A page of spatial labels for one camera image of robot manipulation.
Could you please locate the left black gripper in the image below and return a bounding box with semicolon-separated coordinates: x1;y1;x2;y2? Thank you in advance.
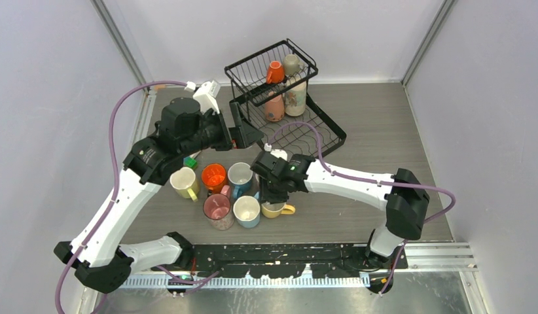
180;102;263;157

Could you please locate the yellow mug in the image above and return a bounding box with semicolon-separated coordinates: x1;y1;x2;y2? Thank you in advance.
260;202;296;218

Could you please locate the light blue faceted mug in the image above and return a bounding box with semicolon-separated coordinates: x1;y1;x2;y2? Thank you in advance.
232;196;261;229

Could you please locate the large orange mug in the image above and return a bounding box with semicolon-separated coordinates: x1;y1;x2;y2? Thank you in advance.
201;163;228;196

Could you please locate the pink patterned mug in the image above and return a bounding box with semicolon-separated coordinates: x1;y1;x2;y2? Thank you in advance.
203;185;234;230

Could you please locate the small orange cup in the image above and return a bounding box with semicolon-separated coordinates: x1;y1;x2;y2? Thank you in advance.
266;61;285;84

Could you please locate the yellow-green faceted mug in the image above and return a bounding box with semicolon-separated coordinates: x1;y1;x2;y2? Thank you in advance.
169;167;200;201

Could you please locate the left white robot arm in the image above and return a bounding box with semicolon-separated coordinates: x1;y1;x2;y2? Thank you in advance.
54;97;264;294

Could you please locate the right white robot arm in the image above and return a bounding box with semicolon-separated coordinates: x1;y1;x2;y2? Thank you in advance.
251;151;430;269

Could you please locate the salmon pink mug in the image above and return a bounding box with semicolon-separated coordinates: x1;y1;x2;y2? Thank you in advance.
264;92;285;122

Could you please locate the cream floral mug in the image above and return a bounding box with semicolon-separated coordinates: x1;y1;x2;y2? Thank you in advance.
285;81;307;116

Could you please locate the small green toy block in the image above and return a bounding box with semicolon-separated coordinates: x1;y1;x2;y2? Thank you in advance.
183;156;198;170

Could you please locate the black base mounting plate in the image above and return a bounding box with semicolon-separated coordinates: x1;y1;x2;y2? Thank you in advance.
162;243;400;279

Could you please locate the beige grey cup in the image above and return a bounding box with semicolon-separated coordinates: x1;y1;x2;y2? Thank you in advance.
282;54;304;77

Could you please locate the black wire dish rack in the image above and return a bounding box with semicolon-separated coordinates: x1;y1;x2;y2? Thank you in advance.
224;39;347;156

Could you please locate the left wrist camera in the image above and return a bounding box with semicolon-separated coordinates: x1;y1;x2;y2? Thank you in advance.
185;80;221;114

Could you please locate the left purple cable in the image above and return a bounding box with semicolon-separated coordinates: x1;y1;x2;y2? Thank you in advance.
54;80;220;314

